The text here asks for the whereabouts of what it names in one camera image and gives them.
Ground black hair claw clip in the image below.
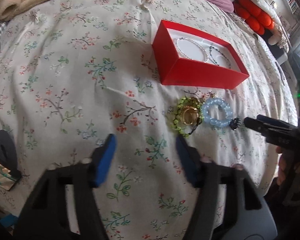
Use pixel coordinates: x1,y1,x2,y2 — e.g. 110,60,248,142
229,117,242,131

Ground light blue bead bracelet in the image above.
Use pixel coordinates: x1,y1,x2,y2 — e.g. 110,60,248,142
201,97,234,128

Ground green bead black cord bracelet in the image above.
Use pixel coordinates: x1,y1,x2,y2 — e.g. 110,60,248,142
172,96,203,138

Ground gold bangle rings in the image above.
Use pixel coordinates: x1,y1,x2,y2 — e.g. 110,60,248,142
179,106,201,126

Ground dark seed bead bracelet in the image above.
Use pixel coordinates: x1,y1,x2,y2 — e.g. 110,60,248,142
207,45,232,69

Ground clear crystal bead bracelet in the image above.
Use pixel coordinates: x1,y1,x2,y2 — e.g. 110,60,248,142
175,36,209,64

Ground person's right hand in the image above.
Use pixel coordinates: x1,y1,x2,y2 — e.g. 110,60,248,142
276,146,300,186

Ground floral white bedsheet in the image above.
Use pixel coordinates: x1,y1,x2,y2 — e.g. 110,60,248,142
0,0,298,239

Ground black round disc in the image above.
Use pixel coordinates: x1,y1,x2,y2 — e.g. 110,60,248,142
0,129,18,170

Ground orange knotted cushion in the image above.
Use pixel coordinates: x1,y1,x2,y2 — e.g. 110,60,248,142
234,0,274,35

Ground red cardboard box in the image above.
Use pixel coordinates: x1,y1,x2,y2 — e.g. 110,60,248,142
152,20,249,89

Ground mirror with black frame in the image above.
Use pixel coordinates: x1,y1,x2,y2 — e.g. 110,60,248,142
0,159,22,191

